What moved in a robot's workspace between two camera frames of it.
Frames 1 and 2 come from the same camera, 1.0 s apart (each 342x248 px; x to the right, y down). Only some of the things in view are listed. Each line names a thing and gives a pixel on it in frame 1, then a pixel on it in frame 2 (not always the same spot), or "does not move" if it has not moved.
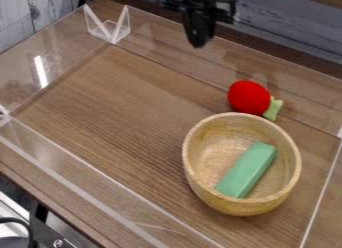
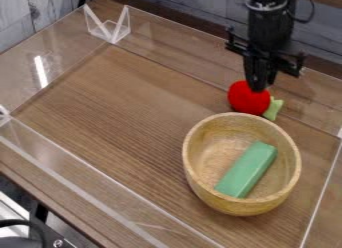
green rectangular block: (246, 170) does not move
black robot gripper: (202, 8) -> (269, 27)
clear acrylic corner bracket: (109, 30) does not move
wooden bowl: (241, 160) does not move
